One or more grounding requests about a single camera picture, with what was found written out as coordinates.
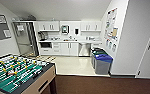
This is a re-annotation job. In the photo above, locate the white base cabinet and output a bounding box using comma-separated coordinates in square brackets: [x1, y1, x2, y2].
[39, 40, 104, 57]

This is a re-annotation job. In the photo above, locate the large colourful wall poster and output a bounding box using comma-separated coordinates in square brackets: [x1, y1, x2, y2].
[105, 8, 119, 43]

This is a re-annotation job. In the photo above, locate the grey bin green lid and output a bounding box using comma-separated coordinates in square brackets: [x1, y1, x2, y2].
[91, 49, 109, 69]

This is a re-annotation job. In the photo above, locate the black built-in microwave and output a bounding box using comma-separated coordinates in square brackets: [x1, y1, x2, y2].
[39, 41, 53, 49]

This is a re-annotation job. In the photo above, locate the grey clutter atop refrigerator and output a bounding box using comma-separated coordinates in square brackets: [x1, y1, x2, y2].
[24, 14, 37, 22]

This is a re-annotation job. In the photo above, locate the stainless steel refrigerator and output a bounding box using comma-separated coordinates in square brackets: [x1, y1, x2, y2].
[12, 21, 39, 57]

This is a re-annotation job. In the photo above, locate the white wall cabinet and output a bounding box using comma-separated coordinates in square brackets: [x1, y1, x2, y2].
[80, 21, 103, 33]
[37, 20, 60, 33]

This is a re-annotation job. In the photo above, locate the green foosball table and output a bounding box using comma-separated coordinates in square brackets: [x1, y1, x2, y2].
[0, 54, 58, 94]

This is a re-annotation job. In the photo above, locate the white door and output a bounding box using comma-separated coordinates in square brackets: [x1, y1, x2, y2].
[135, 23, 150, 80]

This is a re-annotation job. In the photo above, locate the grey bin blue lid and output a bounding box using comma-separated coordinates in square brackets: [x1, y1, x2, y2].
[94, 54, 114, 75]

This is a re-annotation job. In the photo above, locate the white paper sheet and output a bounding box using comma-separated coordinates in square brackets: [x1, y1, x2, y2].
[3, 29, 12, 38]
[0, 14, 7, 24]

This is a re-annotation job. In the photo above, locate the stainless steel dishwasher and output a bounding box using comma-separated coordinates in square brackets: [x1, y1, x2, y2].
[78, 42, 91, 57]

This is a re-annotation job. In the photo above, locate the steel paper towel dispenser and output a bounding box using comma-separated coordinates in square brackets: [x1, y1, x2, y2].
[60, 25, 70, 35]

